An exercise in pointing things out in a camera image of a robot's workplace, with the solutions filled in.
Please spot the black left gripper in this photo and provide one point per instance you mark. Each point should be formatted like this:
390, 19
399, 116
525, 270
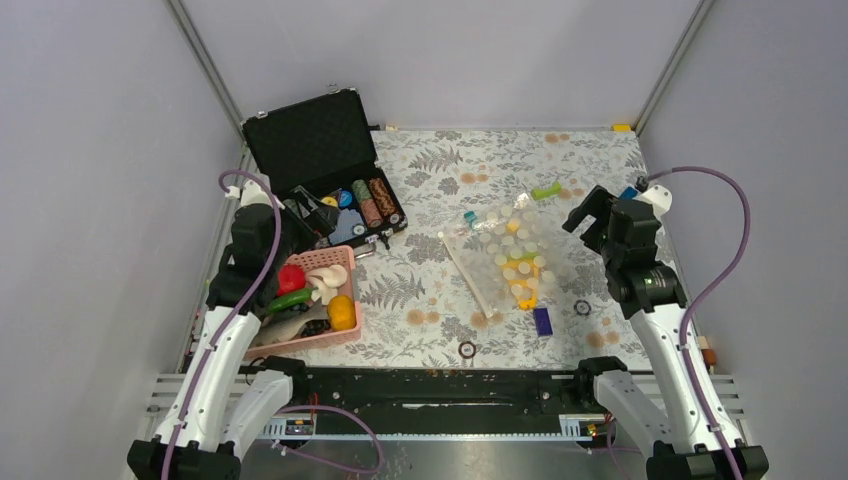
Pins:
304, 241

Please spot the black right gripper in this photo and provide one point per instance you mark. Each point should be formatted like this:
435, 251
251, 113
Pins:
598, 204

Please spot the green toy pepper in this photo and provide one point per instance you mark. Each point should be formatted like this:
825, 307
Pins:
293, 299

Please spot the clear zip top bag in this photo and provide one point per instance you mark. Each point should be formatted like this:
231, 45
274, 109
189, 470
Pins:
509, 230

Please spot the grey toy fish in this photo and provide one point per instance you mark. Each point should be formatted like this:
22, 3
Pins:
286, 326

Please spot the orange toy fruit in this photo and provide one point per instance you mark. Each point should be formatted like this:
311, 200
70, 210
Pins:
341, 313

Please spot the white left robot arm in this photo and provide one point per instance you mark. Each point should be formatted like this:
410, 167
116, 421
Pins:
200, 438

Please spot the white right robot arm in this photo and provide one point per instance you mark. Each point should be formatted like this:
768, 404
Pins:
691, 435

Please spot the blue toy brick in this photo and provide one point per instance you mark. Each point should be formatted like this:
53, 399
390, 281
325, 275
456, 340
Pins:
629, 193

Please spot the green toy bone block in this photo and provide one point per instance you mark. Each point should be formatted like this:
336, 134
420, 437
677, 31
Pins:
541, 193

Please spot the yellow triangle toy block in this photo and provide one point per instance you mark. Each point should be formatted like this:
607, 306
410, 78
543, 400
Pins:
523, 276

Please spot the black poker chip case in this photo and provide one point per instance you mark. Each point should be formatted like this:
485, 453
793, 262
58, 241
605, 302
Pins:
321, 162

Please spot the pink plastic basket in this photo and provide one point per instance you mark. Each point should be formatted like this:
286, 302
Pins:
339, 255

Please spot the black toy grapes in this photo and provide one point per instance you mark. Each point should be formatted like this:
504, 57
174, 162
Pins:
315, 328

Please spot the purple toy brick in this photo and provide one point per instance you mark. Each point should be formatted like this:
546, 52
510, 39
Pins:
542, 321

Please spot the teal toy block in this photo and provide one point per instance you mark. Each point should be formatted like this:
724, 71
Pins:
470, 219

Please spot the brown poker chip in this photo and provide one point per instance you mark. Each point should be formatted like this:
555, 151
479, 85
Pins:
467, 350

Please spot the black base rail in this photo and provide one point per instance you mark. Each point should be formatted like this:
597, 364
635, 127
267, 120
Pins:
424, 403

